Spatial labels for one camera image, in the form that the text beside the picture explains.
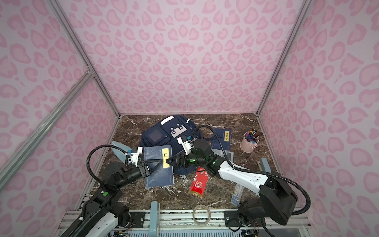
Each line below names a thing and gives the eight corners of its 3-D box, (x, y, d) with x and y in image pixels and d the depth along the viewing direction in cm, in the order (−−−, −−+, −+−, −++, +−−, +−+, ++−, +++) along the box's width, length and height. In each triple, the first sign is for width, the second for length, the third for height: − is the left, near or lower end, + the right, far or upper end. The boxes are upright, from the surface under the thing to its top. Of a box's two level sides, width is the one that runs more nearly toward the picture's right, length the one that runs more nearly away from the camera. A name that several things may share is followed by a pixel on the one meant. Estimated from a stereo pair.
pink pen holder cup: (241, 153, 99) (247, 142, 89) (239, 141, 106) (243, 129, 95) (254, 153, 99) (261, 142, 88) (251, 141, 106) (257, 129, 95)
